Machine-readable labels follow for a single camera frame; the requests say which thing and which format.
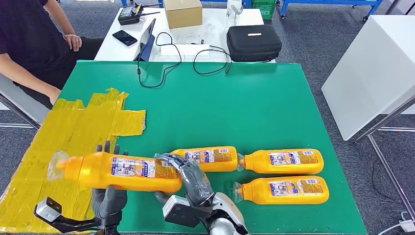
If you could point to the person's left hand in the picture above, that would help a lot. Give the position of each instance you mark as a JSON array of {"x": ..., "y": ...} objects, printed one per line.
[{"x": 74, "y": 42}]

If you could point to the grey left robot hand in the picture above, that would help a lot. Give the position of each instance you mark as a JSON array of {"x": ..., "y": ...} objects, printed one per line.
[{"x": 108, "y": 202}]

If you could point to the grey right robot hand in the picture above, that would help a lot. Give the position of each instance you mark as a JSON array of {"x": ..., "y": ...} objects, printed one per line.
[{"x": 196, "y": 183}]

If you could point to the person's right hand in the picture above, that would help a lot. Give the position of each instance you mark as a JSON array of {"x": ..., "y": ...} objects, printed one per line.
[{"x": 54, "y": 95}]

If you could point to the orange plastic bottle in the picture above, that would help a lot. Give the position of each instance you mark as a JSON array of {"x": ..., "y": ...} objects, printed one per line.
[
  {"x": 97, "y": 175},
  {"x": 291, "y": 199},
  {"x": 223, "y": 165},
  {"x": 291, "y": 169}
]

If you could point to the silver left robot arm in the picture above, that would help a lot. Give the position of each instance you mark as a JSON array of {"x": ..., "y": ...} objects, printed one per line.
[{"x": 108, "y": 228}]

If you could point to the person's right forearm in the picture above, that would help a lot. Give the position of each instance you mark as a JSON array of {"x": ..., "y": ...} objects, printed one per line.
[{"x": 26, "y": 76}]

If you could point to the person's left forearm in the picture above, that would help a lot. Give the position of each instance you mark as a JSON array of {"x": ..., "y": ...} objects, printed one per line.
[{"x": 58, "y": 16}]

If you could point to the white bench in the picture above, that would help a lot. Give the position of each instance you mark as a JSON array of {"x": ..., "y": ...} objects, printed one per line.
[{"x": 29, "y": 112}]

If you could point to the metal bench leg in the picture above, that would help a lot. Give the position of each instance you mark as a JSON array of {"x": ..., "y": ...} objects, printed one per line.
[{"x": 19, "y": 112}]

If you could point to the yellow tape sheet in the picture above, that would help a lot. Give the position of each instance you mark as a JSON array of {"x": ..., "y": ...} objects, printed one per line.
[{"x": 48, "y": 142}]

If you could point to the person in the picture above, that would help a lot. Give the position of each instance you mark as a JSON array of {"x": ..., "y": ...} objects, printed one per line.
[{"x": 26, "y": 29}]

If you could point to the black smartphone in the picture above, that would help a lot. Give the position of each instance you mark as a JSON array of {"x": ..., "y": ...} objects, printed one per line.
[{"x": 124, "y": 38}]

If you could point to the black radio with antennas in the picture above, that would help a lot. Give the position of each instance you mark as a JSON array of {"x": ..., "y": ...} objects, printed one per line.
[{"x": 128, "y": 16}]

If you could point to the dark blue tablet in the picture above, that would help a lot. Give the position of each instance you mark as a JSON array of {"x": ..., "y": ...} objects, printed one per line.
[{"x": 146, "y": 42}]

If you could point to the green work table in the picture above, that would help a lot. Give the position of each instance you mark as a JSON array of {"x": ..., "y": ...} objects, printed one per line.
[{"x": 210, "y": 110}]

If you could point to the flat white box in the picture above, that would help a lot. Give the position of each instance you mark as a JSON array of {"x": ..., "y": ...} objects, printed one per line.
[{"x": 184, "y": 52}]

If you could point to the cardboard box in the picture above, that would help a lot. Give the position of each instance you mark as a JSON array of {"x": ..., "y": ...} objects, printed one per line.
[{"x": 182, "y": 13}]

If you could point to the white desk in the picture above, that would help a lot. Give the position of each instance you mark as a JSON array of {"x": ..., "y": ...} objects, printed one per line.
[{"x": 220, "y": 21}]

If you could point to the black carrying case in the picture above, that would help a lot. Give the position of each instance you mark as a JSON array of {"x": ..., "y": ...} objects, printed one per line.
[{"x": 254, "y": 43}]

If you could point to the green plastic crate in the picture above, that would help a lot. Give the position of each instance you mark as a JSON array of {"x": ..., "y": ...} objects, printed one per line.
[{"x": 264, "y": 9}]

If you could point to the large white table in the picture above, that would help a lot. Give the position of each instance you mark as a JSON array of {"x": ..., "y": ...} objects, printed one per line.
[{"x": 373, "y": 65}]

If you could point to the white power strip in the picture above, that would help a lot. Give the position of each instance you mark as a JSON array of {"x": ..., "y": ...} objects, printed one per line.
[{"x": 407, "y": 225}]

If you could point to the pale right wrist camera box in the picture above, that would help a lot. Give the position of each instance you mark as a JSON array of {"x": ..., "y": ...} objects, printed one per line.
[{"x": 178, "y": 212}]

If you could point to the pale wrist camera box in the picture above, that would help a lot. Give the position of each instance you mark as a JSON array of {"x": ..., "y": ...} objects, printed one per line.
[
  {"x": 47, "y": 212},
  {"x": 178, "y": 212}
]

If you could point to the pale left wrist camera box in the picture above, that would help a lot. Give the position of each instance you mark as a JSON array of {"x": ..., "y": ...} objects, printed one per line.
[{"x": 47, "y": 212}]

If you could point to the blue metal frame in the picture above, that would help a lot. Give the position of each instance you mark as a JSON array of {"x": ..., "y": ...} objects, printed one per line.
[
  {"x": 284, "y": 9},
  {"x": 124, "y": 2}
]

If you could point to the metal table leg frame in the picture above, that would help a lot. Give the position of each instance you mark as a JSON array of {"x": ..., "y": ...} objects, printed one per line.
[{"x": 388, "y": 169}]

